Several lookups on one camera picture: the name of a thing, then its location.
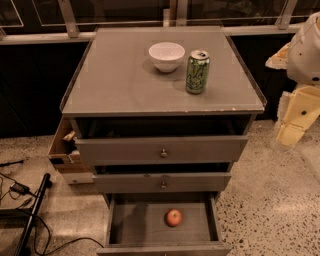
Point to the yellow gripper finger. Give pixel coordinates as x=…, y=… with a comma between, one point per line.
x=296, y=113
x=279, y=59

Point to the red apple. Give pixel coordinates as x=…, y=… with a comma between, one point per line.
x=173, y=217

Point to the grey top drawer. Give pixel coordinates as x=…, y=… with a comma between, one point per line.
x=161, y=150

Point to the grey drawer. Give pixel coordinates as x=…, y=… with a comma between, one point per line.
x=161, y=150
x=137, y=226
x=162, y=182

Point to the grey drawer cabinet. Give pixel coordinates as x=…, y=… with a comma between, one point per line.
x=119, y=93

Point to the grey middle drawer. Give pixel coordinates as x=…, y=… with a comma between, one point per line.
x=162, y=182

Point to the grey bottom drawer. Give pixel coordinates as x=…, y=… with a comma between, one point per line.
x=137, y=226

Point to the green soda can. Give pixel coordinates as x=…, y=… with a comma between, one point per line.
x=197, y=71

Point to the white ceramic bowl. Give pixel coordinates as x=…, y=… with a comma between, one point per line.
x=166, y=56

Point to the open cardboard box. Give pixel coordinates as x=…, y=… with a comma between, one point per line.
x=65, y=158

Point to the metal window railing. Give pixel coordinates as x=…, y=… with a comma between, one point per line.
x=33, y=21

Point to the black pole on floor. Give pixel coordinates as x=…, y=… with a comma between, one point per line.
x=31, y=214

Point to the black power adapter with cable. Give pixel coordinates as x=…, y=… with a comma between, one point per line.
x=15, y=191

